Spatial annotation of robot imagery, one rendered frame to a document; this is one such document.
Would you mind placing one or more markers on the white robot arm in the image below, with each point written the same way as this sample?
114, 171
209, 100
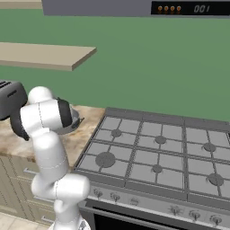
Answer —
49, 149

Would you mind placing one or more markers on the grey metal pot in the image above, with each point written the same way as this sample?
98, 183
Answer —
75, 120

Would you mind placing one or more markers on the grey gas stove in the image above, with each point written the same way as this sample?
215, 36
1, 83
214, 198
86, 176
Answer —
155, 155

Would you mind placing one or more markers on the grey stove knob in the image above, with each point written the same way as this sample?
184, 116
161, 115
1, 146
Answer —
175, 210
194, 214
98, 192
216, 219
115, 197

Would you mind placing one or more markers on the black toaster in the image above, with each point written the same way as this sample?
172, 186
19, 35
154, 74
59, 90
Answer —
12, 99

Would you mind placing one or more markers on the beige drawer front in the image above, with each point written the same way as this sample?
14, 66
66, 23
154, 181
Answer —
21, 164
28, 193
39, 212

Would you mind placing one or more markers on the black oven door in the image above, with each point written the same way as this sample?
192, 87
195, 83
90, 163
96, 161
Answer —
119, 225

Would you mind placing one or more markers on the beige cupboard door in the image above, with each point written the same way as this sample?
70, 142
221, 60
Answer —
7, 185

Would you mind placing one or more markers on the beige wall shelf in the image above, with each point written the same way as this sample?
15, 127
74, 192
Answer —
45, 55

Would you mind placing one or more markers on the beige wall cupboard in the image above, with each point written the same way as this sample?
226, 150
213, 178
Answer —
21, 3

